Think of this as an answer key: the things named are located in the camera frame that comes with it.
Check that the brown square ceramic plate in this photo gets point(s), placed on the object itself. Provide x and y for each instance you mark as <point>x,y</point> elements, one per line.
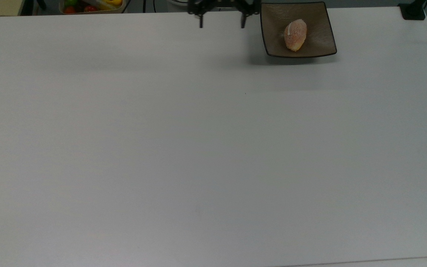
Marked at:
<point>317,44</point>

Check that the green toy fruit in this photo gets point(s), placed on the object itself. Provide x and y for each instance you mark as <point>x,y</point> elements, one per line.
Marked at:
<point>70,2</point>

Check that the yellow toy fruit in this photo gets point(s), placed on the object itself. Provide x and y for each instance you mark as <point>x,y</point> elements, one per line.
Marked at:
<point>111,3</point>

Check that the red toy tomato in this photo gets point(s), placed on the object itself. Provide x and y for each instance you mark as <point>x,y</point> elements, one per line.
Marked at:
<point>69,10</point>
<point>90,8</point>

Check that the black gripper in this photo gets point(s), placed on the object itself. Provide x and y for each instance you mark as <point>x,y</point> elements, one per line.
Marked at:
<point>222,3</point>

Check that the sugared orange bread roll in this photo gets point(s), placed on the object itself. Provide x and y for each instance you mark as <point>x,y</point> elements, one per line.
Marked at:
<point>295,35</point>

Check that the beige fruit bin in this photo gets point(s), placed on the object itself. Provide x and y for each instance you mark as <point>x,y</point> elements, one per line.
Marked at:
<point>126,5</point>

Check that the black stand base clamp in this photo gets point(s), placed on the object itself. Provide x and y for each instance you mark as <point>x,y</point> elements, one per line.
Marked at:
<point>413,11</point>

